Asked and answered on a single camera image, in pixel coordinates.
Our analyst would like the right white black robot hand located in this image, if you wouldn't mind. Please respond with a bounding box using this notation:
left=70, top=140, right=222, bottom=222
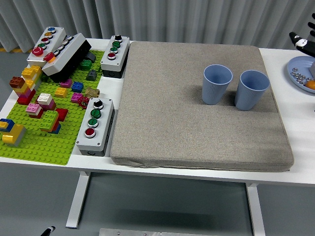
left=289, top=13, right=315, bottom=59

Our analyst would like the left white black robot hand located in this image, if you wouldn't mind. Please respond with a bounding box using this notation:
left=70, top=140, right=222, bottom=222
left=40, top=226, right=56, bottom=236

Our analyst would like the blue ribbed plastic cup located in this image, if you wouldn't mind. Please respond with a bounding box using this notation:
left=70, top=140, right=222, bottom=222
left=201, top=64, right=233, bottom=106
left=234, top=70, right=271, bottom=111

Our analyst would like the blue plate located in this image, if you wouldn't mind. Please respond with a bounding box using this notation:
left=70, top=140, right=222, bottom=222
left=287, top=56, right=315, bottom=93

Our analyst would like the white table leg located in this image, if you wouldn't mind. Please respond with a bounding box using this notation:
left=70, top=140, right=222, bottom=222
left=245, top=182, right=266, bottom=236
left=65, top=171, right=91, bottom=229

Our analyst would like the green lego baseplate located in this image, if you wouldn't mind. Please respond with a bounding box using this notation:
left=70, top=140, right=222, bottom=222
left=0, top=50, right=105, bottom=166

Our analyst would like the blue lego brick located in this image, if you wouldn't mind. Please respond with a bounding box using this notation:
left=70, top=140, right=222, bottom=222
left=71, top=81, right=84, bottom=93
left=50, top=122, right=62, bottom=135
left=0, top=118, right=15, bottom=132

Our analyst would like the large yellow lego brick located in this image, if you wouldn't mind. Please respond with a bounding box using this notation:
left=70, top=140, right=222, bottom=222
left=1, top=124, right=25, bottom=145

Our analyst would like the green lego brick stack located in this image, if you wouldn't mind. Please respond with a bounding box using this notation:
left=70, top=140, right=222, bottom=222
left=40, top=110, right=59, bottom=131

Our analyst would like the red lego brick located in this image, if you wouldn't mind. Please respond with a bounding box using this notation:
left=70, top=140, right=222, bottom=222
left=17, top=94, right=36, bottom=106
left=56, top=108, right=69, bottom=121

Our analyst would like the light pink lego brick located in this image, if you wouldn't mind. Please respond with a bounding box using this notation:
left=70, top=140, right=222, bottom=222
left=26, top=103, right=42, bottom=116

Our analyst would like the grey four-button control box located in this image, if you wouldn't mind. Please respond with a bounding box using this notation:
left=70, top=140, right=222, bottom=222
left=75, top=97, right=116, bottom=157
left=100, top=35, right=130, bottom=79

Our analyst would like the white lego brick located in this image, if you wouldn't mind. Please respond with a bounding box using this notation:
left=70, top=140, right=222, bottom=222
left=37, top=93, right=54, bottom=104

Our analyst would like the grey-brown fabric mat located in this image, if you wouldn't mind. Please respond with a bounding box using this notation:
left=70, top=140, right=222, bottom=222
left=110, top=41, right=295, bottom=172

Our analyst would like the brown lego brick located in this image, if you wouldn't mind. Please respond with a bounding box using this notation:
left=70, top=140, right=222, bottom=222
left=9, top=76, right=25, bottom=89

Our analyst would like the grey pleated curtain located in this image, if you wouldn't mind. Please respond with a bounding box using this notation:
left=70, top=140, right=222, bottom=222
left=0, top=0, right=315, bottom=54

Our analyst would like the dark green lego brick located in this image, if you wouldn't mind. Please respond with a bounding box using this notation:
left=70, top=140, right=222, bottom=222
left=80, top=59, right=93, bottom=71

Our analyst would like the tilted grey black button box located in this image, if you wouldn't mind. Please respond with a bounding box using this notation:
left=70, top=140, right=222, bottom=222
left=41, top=33, right=92, bottom=83

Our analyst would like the grey five-button control box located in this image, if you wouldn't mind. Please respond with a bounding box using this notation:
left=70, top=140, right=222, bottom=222
left=26, top=26, right=67, bottom=67

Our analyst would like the brass valve red handle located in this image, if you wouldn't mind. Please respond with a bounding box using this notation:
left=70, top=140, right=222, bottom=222
left=78, top=87, right=101, bottom=109

